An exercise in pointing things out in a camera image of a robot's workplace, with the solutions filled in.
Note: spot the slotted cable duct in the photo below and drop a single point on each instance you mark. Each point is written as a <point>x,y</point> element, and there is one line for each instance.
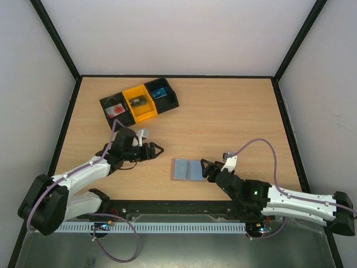
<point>145,227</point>

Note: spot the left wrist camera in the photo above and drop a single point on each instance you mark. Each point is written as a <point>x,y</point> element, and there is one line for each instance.
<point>139,137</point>

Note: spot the dark brown card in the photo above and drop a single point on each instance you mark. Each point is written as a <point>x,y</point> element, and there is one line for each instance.
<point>138,101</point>

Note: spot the blue card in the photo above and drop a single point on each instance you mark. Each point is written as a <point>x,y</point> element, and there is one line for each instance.
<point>158,93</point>

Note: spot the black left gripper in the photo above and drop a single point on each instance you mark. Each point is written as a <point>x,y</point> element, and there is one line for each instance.
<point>151,150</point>

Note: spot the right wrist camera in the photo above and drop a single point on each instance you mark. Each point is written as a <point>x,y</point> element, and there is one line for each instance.
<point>230,161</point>

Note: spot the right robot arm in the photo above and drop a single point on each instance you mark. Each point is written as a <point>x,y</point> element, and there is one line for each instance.
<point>264,199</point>

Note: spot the red white credit card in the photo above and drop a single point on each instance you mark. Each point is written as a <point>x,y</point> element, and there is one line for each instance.
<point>115,110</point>

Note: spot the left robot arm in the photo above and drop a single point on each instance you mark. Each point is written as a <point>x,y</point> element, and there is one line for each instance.
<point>51,200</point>

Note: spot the black bin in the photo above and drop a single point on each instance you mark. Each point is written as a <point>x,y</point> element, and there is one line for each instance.
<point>126,119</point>
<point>164,97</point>

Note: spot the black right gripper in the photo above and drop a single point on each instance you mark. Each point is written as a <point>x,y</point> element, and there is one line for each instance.
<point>210,171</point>

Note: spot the black bin left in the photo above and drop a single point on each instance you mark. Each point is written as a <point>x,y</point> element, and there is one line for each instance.
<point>126,119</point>

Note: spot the yellow bin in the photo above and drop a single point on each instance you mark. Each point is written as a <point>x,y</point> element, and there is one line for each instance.
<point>144,112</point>

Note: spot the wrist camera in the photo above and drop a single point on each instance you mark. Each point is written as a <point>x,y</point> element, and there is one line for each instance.
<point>230,161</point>
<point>139,137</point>

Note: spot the black bin right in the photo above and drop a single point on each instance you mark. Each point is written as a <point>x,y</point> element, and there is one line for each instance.
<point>164,97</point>

